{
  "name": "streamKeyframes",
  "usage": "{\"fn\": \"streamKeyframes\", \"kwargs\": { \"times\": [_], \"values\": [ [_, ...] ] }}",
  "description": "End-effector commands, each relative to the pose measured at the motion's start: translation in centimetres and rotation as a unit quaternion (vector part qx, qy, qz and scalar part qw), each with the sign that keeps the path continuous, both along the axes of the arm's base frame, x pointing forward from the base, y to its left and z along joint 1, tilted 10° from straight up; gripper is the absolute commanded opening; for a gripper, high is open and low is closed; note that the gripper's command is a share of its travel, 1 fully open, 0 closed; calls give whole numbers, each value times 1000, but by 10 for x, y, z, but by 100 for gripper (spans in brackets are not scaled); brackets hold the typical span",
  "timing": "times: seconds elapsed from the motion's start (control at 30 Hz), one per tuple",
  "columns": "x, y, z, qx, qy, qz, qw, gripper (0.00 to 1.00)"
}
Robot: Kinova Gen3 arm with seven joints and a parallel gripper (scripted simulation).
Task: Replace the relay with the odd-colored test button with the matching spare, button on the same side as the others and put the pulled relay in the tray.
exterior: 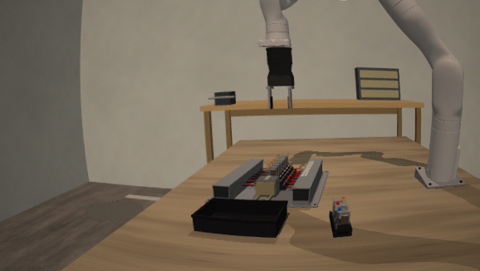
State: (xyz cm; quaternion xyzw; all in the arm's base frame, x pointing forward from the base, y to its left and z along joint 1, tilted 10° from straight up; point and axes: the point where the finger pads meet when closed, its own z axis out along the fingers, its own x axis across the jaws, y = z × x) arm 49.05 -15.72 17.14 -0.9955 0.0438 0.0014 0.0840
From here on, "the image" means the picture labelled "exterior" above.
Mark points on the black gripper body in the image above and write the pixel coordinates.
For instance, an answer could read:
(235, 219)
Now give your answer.
(279, 59)

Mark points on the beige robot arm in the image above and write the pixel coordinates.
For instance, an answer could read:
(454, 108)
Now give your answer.
(447, 78)

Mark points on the black open-top tray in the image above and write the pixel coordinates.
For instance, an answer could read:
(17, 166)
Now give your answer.
(241, 217)

